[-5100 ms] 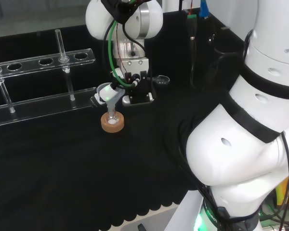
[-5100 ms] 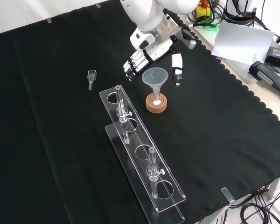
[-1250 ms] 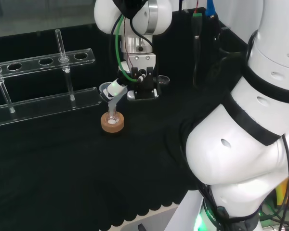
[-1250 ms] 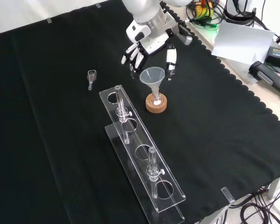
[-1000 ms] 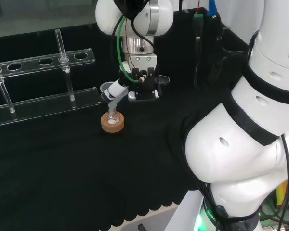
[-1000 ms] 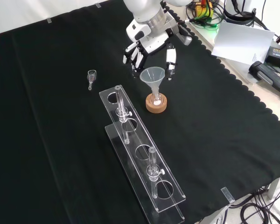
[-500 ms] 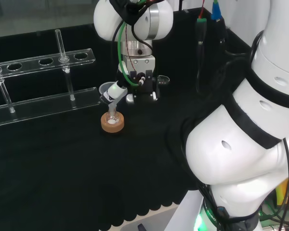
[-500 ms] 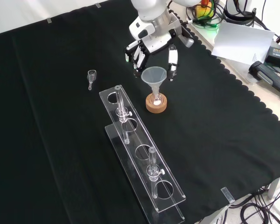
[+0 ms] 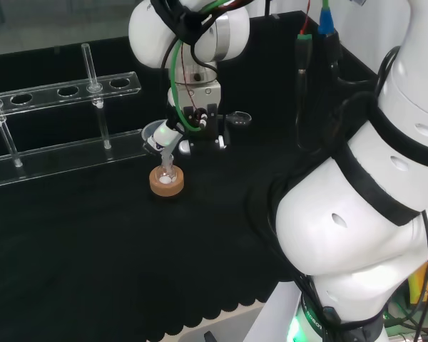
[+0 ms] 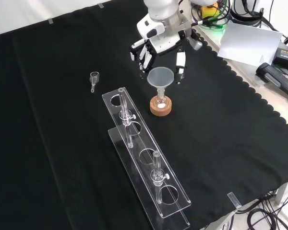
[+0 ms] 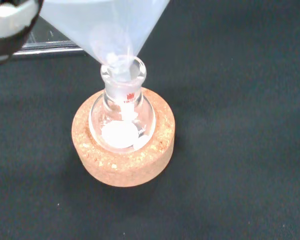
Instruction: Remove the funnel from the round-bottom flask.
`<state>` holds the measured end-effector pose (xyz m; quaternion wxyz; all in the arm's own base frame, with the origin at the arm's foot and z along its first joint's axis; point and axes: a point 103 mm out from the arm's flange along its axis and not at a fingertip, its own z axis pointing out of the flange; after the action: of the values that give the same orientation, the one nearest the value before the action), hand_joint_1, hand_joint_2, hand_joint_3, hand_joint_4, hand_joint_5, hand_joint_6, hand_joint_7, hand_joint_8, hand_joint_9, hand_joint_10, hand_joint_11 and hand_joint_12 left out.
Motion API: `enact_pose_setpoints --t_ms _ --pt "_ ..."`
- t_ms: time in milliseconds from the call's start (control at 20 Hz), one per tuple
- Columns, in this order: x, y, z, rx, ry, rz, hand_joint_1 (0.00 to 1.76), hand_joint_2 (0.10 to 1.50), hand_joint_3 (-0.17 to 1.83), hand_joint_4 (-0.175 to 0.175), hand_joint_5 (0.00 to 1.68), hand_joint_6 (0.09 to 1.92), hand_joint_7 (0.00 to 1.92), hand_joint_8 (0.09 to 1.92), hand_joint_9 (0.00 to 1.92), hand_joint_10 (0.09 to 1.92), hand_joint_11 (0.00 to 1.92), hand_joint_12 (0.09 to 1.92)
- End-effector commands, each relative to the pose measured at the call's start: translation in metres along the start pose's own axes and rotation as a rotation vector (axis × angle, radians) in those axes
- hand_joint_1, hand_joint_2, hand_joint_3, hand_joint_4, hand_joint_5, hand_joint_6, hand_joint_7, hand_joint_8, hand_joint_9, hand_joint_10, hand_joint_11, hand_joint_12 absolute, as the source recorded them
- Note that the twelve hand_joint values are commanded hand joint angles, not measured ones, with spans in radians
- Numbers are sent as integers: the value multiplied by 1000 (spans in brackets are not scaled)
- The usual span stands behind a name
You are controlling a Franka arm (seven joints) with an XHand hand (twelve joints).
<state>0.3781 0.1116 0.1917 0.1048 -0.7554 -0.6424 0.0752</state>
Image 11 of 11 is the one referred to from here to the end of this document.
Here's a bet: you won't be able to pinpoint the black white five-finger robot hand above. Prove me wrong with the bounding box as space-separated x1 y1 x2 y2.
0 0 45 66

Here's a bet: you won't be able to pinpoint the glass round-bottom flask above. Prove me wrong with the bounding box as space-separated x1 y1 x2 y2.
89 56 156 152

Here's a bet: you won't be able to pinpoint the black bench cloth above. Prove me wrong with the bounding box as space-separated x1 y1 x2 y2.
0 0 300 240

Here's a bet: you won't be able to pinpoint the cork ring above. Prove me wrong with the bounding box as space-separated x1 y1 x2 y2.
71 86 176 188

